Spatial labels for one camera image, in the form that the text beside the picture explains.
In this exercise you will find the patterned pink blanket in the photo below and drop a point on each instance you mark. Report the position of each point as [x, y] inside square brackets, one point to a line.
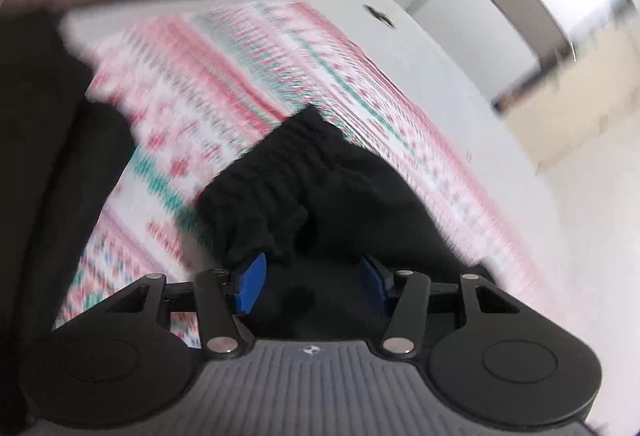
[210, 81]

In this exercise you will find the black pants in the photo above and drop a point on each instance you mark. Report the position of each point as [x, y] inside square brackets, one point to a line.
[345, 226]

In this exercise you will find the cream door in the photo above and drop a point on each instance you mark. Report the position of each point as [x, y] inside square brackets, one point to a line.
[575, 106]

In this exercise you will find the small black item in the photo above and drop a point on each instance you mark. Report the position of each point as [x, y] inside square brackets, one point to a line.
[380, 14]

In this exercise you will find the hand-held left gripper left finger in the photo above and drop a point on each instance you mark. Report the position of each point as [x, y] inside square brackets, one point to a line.
[251, 282]

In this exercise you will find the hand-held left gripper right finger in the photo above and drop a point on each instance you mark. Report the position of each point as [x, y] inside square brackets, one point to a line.
[374, 283]

